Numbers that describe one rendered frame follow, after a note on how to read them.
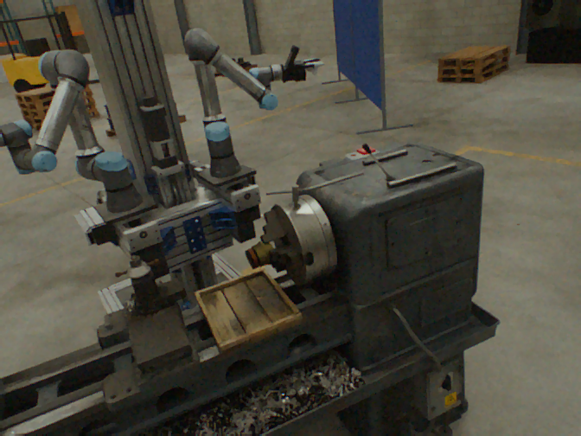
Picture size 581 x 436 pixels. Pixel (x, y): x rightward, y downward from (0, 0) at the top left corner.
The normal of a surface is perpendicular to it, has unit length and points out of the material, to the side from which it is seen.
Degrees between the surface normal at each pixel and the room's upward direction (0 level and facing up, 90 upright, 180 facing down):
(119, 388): 0
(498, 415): 0
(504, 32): 90
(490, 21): 90
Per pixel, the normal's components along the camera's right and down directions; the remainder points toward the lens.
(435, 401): 0.40, 0.32
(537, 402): -0.13, -0.89
